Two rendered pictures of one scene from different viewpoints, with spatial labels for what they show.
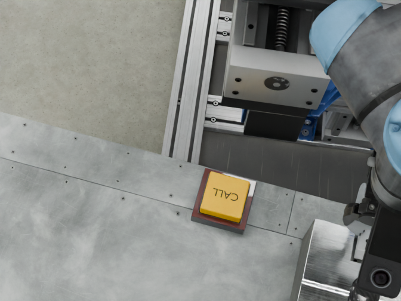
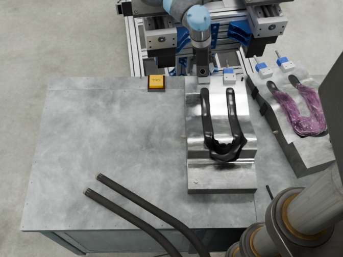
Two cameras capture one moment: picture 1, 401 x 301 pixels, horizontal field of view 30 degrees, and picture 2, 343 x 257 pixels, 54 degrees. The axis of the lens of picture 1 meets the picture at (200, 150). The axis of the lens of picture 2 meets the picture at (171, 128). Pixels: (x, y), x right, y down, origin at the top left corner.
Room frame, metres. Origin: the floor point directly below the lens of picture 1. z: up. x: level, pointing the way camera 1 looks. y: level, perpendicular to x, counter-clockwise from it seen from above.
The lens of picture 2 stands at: (-0.53, 0.01, 2.08)
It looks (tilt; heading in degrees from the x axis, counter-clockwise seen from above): 62 degrees down; 352
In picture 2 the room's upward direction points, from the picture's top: straight up
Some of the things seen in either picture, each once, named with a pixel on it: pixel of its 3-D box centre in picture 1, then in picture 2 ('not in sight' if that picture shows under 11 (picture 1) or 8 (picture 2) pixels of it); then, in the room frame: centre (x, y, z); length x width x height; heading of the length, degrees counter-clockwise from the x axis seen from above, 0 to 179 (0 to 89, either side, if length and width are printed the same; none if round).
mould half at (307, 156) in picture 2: not in sight; (301, 111); (0.13, -0.63, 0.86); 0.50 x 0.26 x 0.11; 10
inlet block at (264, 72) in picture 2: not in sight; (260, 66); (0.39, -0.52, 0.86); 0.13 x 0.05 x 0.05; 10
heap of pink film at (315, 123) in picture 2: not in sight; (302, 106); (0.13, -0.62, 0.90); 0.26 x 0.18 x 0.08; 10
